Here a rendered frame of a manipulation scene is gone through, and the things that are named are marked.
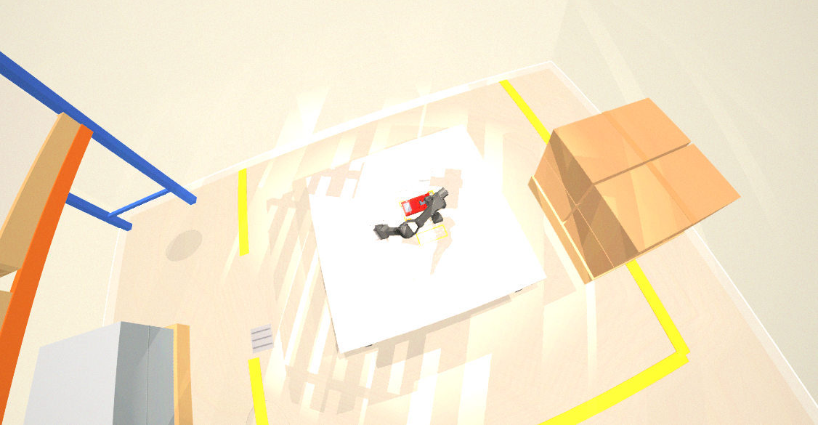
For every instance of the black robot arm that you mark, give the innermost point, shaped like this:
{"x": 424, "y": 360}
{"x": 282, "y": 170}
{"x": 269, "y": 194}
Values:
{"x": 434, "y": 202}

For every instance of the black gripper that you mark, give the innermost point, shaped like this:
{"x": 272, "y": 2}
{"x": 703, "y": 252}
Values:
{"x": 436, "y": 217}

